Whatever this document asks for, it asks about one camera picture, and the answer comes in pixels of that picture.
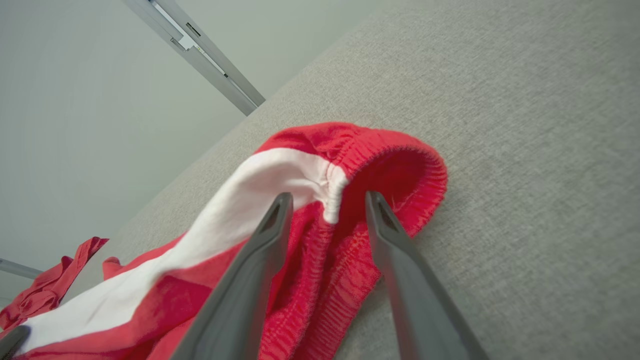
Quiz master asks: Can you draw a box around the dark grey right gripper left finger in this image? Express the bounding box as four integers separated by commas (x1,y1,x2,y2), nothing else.
170,192,295,360

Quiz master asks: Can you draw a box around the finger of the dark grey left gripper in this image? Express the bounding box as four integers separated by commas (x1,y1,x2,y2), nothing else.
0,325,32,360

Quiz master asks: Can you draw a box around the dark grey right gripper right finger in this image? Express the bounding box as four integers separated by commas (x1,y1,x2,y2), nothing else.
365,191,491,360

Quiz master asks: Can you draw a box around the red jersey white trim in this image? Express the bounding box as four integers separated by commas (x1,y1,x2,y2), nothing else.
0,236,121,333

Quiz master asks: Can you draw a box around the red shorts white stripe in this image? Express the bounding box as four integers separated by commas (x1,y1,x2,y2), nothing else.
10,121,449,360

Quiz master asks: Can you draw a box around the grey metal post with hook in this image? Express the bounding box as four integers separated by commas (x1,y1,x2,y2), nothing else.
0,258,44,280

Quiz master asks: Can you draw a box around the plain grey metal post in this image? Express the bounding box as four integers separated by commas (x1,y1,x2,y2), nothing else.
122,0,266,117

